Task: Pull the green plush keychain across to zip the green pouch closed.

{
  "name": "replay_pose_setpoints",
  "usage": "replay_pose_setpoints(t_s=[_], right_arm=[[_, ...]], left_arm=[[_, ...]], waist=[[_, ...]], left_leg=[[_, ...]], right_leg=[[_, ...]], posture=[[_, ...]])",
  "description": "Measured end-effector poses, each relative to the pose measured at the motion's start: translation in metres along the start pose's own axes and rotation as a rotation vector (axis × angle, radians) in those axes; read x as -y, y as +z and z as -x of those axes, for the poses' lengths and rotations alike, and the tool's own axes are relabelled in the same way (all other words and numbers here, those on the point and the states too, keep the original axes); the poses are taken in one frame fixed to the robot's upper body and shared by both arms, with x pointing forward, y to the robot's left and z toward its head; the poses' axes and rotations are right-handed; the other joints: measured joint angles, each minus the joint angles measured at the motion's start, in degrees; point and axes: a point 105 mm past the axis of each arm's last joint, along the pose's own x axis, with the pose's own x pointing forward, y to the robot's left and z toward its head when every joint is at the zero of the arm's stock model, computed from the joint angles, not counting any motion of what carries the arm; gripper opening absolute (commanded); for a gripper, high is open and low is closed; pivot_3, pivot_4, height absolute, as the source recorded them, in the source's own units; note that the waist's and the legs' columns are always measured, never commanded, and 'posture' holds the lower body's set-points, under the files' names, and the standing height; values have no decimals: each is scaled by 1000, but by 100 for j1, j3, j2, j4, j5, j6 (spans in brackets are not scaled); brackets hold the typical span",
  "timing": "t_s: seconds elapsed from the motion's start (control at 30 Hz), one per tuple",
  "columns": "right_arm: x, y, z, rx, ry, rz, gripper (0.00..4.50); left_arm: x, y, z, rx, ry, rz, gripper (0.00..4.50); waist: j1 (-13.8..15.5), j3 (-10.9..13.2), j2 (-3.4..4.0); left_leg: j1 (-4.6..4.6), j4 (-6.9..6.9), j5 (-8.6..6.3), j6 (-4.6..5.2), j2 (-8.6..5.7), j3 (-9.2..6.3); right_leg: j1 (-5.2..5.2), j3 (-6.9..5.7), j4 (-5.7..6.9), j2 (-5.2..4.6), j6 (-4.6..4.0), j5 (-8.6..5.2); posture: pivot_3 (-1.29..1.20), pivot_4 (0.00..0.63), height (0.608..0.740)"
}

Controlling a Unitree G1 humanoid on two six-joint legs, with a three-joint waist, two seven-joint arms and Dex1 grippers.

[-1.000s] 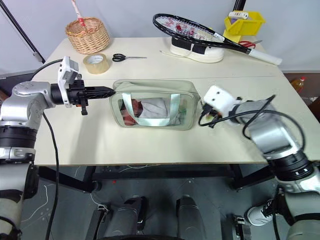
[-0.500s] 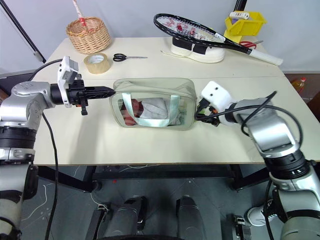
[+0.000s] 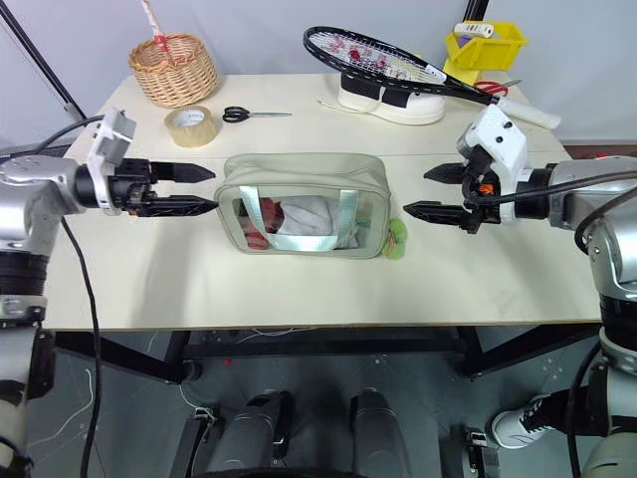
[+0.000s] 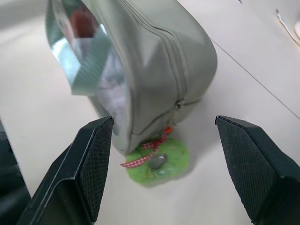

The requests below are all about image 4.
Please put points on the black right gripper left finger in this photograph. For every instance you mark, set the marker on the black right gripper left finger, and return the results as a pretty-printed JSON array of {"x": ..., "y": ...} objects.
[{"x": 77, "y": 178}]

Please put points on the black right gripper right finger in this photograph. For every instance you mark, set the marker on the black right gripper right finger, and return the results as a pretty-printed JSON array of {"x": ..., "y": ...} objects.
[{"x": 255, "y": 168}]

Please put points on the green zip pouch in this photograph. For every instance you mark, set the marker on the green zip pouch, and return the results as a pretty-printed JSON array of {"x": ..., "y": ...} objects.
[{"x": 145, "y": 70}]

